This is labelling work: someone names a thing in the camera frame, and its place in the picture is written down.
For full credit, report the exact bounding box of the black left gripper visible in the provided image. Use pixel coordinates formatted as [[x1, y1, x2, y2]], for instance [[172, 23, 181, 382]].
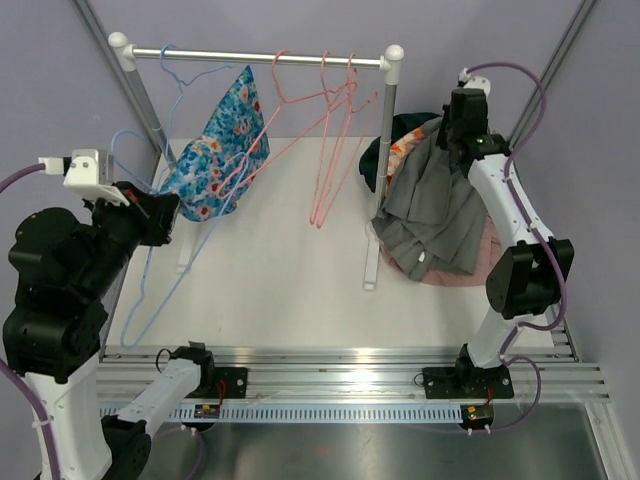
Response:
[[79, 177, 181, 298]]

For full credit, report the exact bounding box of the orange floral skirt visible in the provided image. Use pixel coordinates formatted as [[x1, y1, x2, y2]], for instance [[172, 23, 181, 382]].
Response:
[[387, 126, 426, 183]]

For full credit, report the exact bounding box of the blue floral garment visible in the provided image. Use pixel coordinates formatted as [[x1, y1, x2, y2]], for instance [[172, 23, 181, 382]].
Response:
[[159, 66, 270, 222]]

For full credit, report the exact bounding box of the grey skirt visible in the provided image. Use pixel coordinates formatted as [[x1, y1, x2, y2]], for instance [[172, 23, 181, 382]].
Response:
[[372, 117, 488, 273]]

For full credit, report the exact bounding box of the dark green plaid skirt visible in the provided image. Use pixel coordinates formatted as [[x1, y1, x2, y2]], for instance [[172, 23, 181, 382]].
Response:
[[359, 112, 439, 192]]

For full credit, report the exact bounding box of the pink hanger of floral skirt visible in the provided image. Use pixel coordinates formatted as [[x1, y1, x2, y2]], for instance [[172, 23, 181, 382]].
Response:
[[308, 49, 359, 226]]

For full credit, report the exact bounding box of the pink pleated skirt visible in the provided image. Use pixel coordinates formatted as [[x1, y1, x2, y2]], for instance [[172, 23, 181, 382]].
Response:
[[382, 215, 502, 287]]

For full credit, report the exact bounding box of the pink wire hanger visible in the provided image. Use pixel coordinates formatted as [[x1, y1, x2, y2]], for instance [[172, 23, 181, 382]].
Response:
[[309, 51, 378, 229]]

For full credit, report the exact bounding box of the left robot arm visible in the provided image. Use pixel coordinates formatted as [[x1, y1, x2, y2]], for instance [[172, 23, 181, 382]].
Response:
[[3, 182, 217, 479]]

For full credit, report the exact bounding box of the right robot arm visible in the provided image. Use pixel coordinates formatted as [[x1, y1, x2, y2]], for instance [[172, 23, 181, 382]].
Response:
[[422, 86, 574, 400]]

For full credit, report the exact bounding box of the silver clothes rack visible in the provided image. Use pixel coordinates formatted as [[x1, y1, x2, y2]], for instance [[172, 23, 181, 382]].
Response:
[[107, 30, 405, 291]]

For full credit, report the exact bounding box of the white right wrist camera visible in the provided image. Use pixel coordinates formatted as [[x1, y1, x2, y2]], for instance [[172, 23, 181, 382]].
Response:
[[458, 68, 491, 97]]

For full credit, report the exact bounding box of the aluminium frame post right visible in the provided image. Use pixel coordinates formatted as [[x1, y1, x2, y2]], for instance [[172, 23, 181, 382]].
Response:
[[509, 0, 599, 147]]

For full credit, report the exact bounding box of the aluminium frame post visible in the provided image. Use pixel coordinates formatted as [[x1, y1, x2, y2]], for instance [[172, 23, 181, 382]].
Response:
[[509, 0, 599, 147], [70, 0, 165, 153]]

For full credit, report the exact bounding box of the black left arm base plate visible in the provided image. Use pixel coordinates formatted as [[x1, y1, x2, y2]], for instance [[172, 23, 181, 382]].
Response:
[[188, 367, 248, 400]]

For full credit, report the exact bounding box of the white slotted cable duct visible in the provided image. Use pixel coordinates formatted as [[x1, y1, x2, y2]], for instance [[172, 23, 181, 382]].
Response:
[[166, 403, 462, 424]]

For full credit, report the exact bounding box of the aluminium frame post left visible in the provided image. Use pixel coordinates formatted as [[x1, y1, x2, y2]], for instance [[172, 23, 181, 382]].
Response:
[[70, 0, 165, 153]]

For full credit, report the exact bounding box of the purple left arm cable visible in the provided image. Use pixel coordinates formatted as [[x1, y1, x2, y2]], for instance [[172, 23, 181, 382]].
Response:
[[0, 162, 209, 480]]

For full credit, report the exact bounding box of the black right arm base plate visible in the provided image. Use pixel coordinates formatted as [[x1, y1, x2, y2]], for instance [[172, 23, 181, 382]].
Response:
[[422, 366, 514, 400]]

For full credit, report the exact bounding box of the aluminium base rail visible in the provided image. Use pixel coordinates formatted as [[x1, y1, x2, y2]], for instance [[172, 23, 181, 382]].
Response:
[[97, 344, 610, 403]]

